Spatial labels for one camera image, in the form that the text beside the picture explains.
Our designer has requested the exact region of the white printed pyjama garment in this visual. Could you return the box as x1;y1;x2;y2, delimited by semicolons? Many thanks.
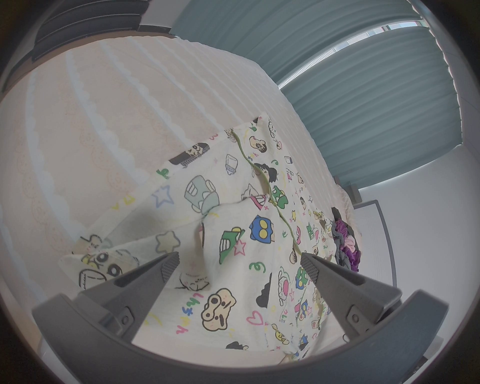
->
62;112;338;365

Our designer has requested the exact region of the bed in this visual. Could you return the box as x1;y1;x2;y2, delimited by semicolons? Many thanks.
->
0;0;365;357

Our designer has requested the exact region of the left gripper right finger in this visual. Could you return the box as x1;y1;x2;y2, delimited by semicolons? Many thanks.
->
300;252;404;344

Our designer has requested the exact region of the white grey-framed wardrobe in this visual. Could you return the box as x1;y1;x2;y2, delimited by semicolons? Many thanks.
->
354;199;399;298

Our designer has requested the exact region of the blue-green curtain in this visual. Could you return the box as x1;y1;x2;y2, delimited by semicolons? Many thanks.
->
169;0;426;85
279;26;466;190

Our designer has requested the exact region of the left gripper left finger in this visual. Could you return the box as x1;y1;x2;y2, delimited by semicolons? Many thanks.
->
77;251;181;344

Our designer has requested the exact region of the pile of clothes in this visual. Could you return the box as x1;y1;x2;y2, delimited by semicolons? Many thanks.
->
330;206;363;273

